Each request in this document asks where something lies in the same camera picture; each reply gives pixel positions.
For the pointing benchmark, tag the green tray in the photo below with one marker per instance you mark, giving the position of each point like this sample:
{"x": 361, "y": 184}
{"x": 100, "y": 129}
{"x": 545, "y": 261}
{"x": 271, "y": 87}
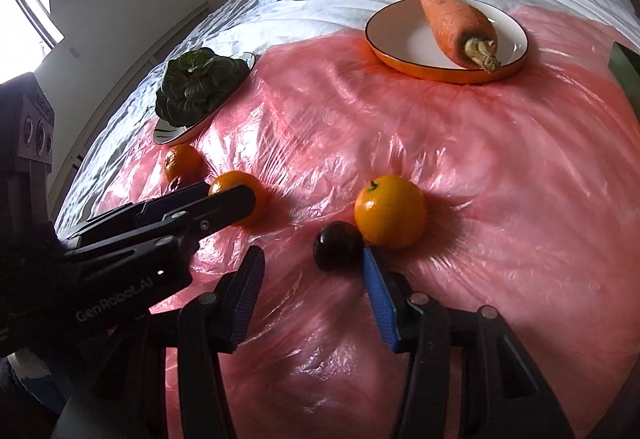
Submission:
{"x": 627, "y": 64}

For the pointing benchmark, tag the pink plastic sheet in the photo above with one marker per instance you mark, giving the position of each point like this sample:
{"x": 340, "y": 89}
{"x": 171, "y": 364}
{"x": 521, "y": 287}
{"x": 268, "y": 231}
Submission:
{"x": 500, "y": 169}

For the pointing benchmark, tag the smooth orange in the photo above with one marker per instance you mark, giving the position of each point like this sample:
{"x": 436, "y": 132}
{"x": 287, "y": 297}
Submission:
{"x": 390, "y": 218}

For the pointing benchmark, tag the carrot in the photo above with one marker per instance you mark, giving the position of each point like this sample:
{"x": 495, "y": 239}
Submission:
{"x": 450, "y": 24}

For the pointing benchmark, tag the dark plum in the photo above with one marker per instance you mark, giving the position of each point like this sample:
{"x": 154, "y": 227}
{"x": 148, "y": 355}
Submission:
{"x": 338, "y": 246}

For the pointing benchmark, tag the bok choy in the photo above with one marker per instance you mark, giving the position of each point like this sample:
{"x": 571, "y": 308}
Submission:
{"x": 195, "y": 84}

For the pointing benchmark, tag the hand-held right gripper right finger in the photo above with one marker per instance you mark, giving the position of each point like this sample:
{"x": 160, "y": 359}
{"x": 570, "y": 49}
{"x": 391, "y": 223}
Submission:
{"x": 380, "y": 299}

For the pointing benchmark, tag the bumpy orange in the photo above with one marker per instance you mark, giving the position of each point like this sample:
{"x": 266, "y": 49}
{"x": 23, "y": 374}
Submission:
{"x": 235, "y": 181}
{"x": 184, "y": 161}

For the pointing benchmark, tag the patterned plate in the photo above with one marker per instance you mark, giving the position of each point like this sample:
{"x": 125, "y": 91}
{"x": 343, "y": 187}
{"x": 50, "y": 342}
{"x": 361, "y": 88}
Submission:
{"x": 170, "y": 135}

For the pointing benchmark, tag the orange-rimmed white plate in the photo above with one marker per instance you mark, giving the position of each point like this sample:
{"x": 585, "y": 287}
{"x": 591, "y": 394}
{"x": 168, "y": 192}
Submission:
{"x": 400, "y": 39}

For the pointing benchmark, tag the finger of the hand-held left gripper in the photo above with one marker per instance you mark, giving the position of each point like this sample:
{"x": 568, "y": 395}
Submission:
{"x": 225, "y": 209}
{"x": 175, "y": 199}

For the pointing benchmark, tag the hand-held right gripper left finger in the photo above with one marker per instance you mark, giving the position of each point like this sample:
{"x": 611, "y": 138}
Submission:
{"x": 247, "y": 294}

